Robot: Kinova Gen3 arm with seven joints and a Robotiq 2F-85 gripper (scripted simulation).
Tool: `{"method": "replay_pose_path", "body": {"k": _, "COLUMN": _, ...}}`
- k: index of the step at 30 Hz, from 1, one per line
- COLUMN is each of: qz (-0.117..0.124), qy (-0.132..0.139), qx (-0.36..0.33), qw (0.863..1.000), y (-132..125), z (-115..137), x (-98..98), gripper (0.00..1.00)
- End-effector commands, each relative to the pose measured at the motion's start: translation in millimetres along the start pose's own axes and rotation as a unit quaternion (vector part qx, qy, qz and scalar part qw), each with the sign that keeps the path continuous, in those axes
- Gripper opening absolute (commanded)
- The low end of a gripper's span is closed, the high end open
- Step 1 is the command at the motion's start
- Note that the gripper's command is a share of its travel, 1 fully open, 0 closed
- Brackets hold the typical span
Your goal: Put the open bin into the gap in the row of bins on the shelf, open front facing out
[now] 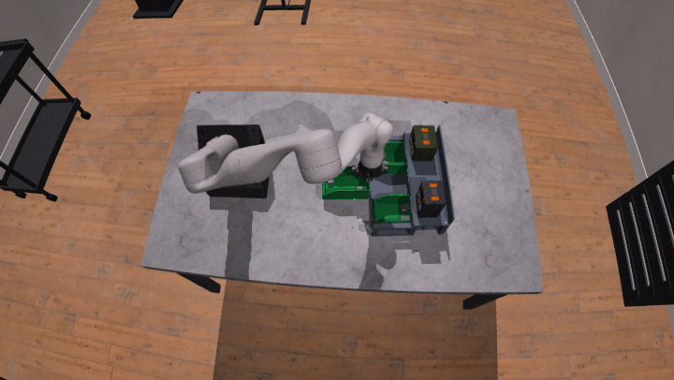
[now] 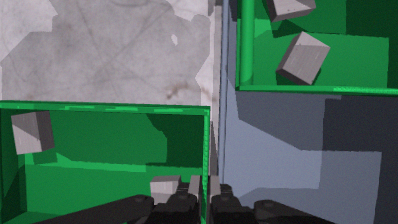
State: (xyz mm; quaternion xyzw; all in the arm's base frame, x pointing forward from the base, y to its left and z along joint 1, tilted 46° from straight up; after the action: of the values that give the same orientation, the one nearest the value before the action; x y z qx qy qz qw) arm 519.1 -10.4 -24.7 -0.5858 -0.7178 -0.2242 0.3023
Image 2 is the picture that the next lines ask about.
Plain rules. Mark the green bin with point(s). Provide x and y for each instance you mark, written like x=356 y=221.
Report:
x=101 y=154
x=362 y=34

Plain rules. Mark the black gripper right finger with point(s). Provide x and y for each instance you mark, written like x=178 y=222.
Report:
x=223 y=207

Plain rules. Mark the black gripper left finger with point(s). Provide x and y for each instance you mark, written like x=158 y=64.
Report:
x=136 y=209

